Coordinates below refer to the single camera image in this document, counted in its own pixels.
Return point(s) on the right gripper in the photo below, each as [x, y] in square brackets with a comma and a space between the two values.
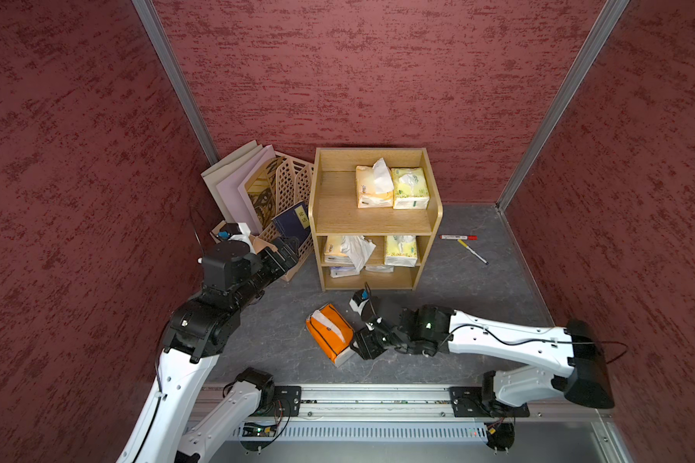
[369, 348]

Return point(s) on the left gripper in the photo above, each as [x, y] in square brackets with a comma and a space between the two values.
[291, 258]

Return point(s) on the orange tissue pack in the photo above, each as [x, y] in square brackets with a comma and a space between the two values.
[332, 333]

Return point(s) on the cream tissue pack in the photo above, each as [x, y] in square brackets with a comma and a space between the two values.
[374, 186]

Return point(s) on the green yellow tissue pack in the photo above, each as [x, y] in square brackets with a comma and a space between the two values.
[411, 191]

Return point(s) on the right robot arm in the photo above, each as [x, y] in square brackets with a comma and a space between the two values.
[567, 362]

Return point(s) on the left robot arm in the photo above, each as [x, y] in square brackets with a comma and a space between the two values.
[234, 276]

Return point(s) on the flat white tissue pack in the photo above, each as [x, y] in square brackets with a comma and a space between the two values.
[336, 272]

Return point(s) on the wooden two-tier shelf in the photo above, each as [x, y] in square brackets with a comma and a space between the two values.
[333, 210]

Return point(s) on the lower right yellow tissue pack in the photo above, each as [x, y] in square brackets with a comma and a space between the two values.
[401, 250]

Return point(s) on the dark blue book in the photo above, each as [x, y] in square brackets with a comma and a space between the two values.
[294, 222]

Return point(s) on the butterfly print folder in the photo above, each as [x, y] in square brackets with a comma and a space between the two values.
[261, 191]

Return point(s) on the beige plastic file organizer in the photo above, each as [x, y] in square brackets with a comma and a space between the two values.
[293, 185]

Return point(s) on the lilac folder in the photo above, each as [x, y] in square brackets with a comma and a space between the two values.
[238, 208]

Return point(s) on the red white marker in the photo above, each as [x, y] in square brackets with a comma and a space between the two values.
[459, 237]

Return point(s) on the yellow white pen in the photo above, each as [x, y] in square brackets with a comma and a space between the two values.
[472, 251]

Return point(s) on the left corner metal profile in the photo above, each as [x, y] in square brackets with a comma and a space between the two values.
[164, 50]

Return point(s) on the corner metal profile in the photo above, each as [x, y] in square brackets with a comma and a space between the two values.
[605, 23]
[164, 50]

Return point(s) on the right corner metal profile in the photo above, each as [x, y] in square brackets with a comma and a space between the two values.
[605, 23]

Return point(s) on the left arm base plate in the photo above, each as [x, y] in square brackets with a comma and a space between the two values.
[280, 401]

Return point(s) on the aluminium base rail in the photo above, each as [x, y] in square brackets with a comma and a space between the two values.
[408, 413]

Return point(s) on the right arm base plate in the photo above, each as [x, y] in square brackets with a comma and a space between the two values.
[469, 402]

